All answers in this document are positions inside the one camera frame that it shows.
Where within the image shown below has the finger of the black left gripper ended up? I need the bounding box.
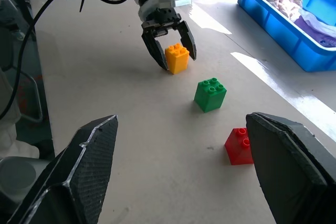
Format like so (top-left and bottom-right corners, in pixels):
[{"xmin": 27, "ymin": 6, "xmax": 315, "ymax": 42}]
[
  {"xmin": 175, "ymin": 20, "xmax": 197, "ymax": 61},
  {"xmin": 141, "ymin": 28, "xmax": 169, "ymax": 71}
]

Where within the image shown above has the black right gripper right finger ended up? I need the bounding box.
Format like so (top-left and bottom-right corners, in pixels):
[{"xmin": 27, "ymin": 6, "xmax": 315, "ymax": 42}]
[{"xmin": 245, "ymin": 112, "xmax": 336, "ymax": 224}]

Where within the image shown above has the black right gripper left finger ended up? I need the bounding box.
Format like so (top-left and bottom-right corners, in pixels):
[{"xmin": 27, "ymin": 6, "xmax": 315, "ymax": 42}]
[{"xmin": 6, "ymin": 114, "xmax": 119, "ymax": 224}]

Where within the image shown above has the orange toy brick cube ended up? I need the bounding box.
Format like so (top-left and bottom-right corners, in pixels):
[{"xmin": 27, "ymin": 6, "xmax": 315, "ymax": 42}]
[{"xmin": 164, "ymin": 42, "xmax": 190, "ymax": 75}]

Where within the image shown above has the red toy brick cube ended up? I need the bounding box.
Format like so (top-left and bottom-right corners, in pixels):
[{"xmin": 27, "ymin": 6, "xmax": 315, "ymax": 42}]
[{"xmin": 224, "ymin": 127, "xmax": 255, "ymax": 166}]

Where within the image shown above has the green toy brick cube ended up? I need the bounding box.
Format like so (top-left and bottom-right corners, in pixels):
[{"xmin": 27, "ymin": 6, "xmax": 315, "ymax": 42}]
[{"xmin": 194, "ymin": 77, "xmax": 227, "ymax": 114}]

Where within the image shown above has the silver robot torso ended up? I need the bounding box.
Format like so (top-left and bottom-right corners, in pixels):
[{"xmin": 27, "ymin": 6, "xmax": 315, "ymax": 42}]
[{"xmin": 0, "ymin": 69, "xmax": 57, "ymax": 216}]

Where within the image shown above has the blue plastic bin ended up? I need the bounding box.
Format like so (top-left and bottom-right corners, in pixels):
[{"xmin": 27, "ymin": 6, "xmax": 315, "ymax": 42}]
[{"xmin": 237, "ymin": 0, "xmax": 336, "ymax": 72}]

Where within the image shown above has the purple cloth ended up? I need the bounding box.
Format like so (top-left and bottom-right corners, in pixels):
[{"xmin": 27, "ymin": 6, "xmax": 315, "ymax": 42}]
[{"xmin": 293, "ymin": 15, "xmax": 336, "ymax": 49}]

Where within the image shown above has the pale lavender cloth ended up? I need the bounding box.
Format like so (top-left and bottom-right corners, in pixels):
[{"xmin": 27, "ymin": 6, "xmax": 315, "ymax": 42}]
[{"xmin": 298, "ymin": 8, "xmax": 336, "ymax": 40}]

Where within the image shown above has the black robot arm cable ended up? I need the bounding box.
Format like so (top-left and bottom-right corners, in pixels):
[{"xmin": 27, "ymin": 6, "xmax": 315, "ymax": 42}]
[{"xmin": 0, "ymin": 0, "xmax": 210, "ymax": 120}]

